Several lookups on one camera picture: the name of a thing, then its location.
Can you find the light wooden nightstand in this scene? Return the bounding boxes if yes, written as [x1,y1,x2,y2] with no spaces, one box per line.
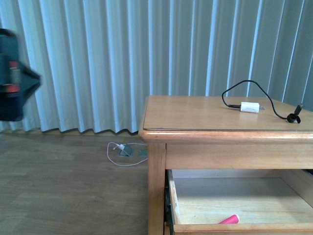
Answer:
[139,95,313,235]

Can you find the pale blue pleated curtain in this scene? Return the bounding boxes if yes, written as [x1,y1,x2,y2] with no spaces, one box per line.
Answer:
[0,0,313,132]

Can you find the white floor cable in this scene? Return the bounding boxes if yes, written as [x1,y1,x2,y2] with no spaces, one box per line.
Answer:
[107,142,149,167]

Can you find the closed metal floor outlet cover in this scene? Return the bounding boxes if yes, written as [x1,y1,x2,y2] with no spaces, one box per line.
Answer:
[139,149,148,158]

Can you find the black gripper red accents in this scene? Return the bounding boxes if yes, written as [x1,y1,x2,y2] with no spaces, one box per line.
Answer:
[0,28,41,121]

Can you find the wooden drawer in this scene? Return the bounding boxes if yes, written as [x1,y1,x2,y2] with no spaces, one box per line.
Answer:
[165,169,313,235]

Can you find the white USB charger block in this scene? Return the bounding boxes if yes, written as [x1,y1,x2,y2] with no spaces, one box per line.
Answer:
[240,102,265,114]

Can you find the pink highlighter marker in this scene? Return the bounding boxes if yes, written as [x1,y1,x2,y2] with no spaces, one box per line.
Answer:
[219,214,240,224]

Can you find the open metal floor outlet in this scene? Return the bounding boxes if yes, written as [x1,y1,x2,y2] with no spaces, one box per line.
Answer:
[118,144,134,157]

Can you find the black USB cable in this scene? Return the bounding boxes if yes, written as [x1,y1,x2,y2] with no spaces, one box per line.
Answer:
[222,80,304,124]

